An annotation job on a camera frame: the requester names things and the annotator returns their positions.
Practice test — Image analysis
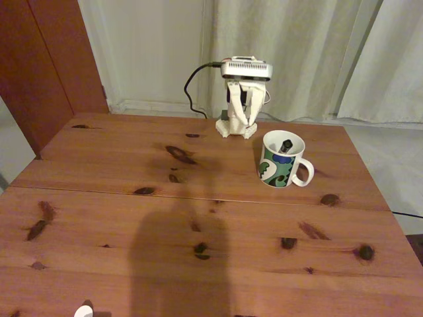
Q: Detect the brown wooden door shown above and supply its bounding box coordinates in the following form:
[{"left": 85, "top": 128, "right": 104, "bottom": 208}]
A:
[{"left": 0, "top": 0, "right": 110, "bottom": 160}]

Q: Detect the white curtain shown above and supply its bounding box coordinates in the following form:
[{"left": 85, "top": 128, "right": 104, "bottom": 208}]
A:
[
  {"left": 210, "top": 0, "right": 386, "bottom": 123},
  {"left": 336, "top": 0, "right": 423, "bottom": 125}
]

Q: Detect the small white round object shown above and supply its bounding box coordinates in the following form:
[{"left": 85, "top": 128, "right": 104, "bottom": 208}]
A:
[{"left": 73, "top": 304, "right": 94, "bottom": 317}]

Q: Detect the black camera cable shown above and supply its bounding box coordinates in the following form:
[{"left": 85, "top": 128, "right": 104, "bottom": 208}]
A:
[{"left": 183, "top": 61, "right": 223, "bottom": 120}]

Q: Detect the dark furniture corner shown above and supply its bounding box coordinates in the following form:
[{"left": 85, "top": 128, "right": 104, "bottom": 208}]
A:
[{"left": 405, "top": 232, "right": 423, "bottom": 265}]

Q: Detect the black cable on floor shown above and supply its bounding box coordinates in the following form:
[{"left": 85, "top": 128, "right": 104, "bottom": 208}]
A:
[{"left": 391, "top": 209, "right": 423, "bottom": 219}]

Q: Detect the white mug with green pattern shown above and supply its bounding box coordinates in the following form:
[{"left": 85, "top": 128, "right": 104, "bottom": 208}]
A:
[{"left": 256, "top": 129, "right": 315, "bottom": 189}]

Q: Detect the silver camera box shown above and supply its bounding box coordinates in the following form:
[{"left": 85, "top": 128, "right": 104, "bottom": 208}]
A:
[{"left": 219, "top": 60, "right": 274, "bottom": 83}]

